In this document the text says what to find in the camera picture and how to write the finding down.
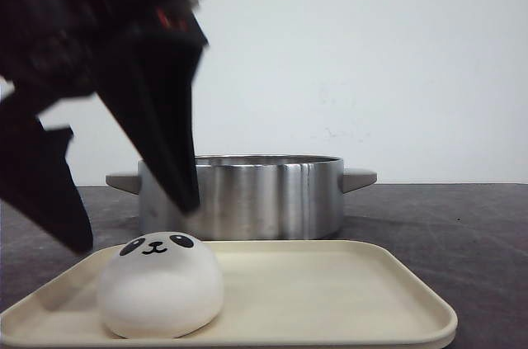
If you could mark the stainless steel steamer pot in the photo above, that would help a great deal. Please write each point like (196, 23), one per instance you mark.
(252, 197)

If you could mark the beige plastic tray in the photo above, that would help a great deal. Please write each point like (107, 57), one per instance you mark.
(278, 294)

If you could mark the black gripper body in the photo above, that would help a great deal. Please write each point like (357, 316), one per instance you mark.
(55, 46)

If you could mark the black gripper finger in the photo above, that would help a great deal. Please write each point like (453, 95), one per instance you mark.
(161, 118)
(35, 177)

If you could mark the panda bun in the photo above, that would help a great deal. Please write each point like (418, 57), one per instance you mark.
(160, 285)

